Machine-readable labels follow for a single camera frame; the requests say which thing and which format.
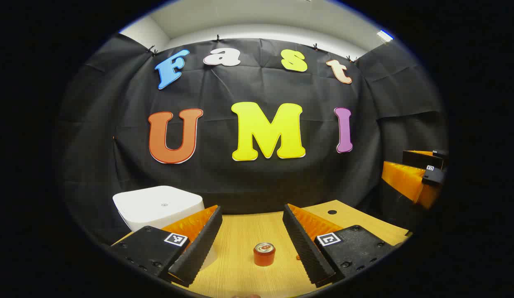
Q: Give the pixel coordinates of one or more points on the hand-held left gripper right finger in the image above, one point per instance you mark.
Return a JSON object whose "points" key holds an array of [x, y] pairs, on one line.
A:
{"points": [[306, 248]]}

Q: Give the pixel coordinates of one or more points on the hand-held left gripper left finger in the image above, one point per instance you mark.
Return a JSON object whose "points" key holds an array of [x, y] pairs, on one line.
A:
{"points": [[199, 248]]}

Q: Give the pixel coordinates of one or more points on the wooden desktop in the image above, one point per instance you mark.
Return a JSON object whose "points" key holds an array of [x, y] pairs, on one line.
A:
{"points": [[240, 231]]}

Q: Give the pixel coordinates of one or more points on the ceiling light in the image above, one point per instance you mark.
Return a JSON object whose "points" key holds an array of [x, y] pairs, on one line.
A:
{"points": [[384, 36]]}

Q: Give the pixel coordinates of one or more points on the white desktop garbage bin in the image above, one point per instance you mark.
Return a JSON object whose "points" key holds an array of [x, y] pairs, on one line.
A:
{"points": [[157, 207]]}

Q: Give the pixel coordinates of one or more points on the black backdrop cloth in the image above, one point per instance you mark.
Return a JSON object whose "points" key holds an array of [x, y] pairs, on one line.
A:
{"points": [[240, 186]]}

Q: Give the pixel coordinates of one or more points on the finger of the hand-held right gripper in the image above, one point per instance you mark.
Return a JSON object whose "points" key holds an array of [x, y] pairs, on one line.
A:
{"points": [[420, 159], [406, 180]]}

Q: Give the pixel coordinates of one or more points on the red pop can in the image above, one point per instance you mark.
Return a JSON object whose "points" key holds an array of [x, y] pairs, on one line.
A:
{"points": [[264, 256]]}

